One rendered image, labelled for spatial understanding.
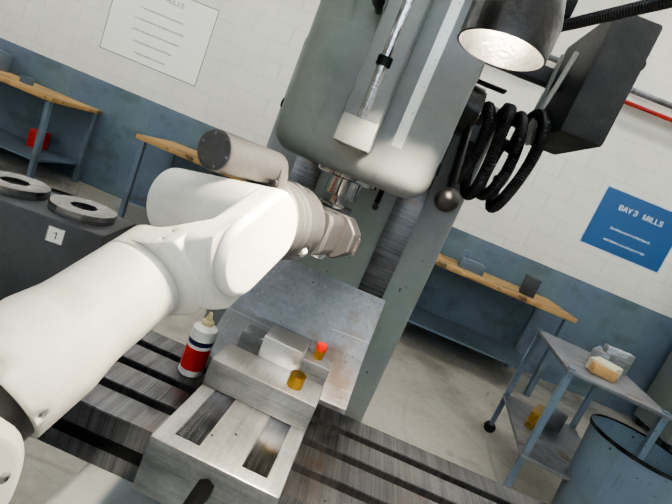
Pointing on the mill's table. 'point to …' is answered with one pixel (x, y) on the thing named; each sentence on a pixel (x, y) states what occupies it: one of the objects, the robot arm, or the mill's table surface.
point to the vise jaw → (262, 386)
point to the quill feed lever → (447, 199)
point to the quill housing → (302, 110)
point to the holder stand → (47, 231)
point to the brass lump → (296, 380)
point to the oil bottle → (198, 347)
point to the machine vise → (224, 444)
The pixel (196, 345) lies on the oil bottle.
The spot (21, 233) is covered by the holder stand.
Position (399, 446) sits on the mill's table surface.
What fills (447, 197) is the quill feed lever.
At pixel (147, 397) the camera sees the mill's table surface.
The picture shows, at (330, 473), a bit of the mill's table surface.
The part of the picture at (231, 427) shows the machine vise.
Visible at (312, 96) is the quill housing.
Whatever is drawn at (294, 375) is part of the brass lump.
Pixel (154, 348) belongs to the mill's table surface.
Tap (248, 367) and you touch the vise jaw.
